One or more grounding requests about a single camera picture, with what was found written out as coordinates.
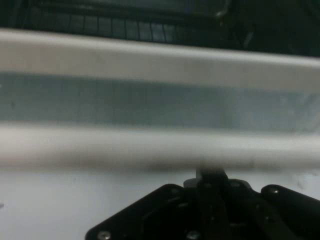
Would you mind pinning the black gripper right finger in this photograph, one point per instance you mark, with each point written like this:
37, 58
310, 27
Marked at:
275, 215

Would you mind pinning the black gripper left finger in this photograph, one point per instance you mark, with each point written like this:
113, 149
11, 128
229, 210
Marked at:
162, 212

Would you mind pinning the white cylindrical bar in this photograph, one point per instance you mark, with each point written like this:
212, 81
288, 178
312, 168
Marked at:
100, 147

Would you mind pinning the white flat rail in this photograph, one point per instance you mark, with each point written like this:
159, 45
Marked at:
125, 58

